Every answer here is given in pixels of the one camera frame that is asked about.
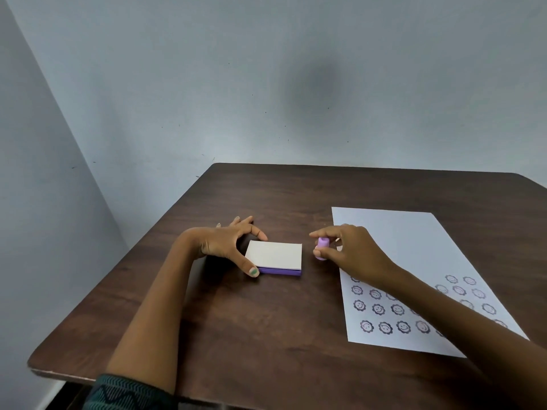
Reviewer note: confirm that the person's right hand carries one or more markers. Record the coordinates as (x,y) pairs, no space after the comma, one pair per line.
(361,251)

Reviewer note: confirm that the person's left hand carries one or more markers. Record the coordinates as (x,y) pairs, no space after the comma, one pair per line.
(218,243)

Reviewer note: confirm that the person's left thumb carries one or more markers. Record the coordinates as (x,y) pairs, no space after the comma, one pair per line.
(245,262)

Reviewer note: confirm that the person's right thumb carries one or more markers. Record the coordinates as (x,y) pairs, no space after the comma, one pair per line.
(327,252)

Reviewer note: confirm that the person's left middle finger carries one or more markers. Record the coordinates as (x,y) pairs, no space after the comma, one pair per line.
(242,221)

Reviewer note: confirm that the small purple stamp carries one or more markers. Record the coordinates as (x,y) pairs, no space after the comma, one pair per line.
(323,242)

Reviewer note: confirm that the white and purple ink pad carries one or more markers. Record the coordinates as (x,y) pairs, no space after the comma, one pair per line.
(274,256)

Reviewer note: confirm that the person's left forearm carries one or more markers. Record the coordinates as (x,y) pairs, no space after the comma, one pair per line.
(158,311)

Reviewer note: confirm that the person's right forearm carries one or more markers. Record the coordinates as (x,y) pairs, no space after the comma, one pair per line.
(470,337)

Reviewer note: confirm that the white paper with stamped prints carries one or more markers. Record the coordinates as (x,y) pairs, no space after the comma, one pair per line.
(421,247)

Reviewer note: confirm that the teal patterned sleeve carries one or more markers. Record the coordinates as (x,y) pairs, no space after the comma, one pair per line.
(128,394)

